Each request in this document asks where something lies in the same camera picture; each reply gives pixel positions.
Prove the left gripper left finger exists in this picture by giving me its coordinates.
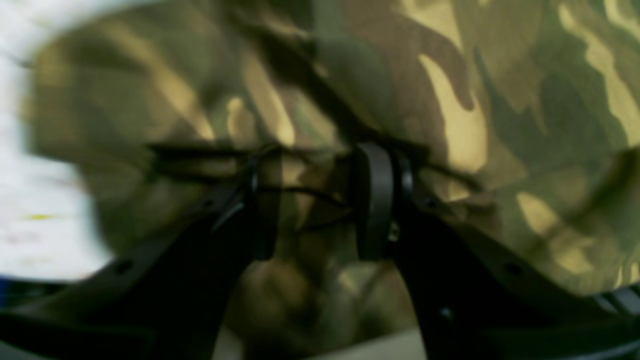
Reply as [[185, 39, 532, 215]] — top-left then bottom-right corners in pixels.
[[1, 148, 276, 360]]

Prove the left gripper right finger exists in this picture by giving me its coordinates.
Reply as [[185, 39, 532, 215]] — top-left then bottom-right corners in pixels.
[[350, 142, 639, 360]]

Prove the camouflage T-shirt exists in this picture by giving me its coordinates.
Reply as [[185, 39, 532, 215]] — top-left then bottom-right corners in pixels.
[[23, 0, 639, 360]]

